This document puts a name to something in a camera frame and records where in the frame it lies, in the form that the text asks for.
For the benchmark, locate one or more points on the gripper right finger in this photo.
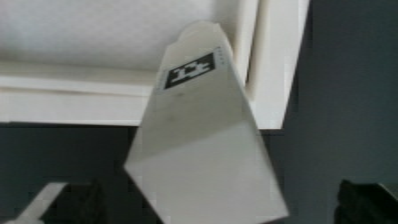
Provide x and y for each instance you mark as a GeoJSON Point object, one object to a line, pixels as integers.
{"type": "Point", "coordinates": [366, 203]}

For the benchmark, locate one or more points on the white desk leg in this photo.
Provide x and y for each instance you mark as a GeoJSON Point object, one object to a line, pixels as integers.
{"type": "Point", "coordinates": [197, 161]}

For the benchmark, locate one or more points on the white desk top tray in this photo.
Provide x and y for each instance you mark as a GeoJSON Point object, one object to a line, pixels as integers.
{"type": "Point", "coordinates": [82, 48]}

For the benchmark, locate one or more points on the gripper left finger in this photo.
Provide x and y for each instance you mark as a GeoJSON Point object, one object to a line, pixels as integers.
{"type": "Point", "coordinates": [66, 204]}

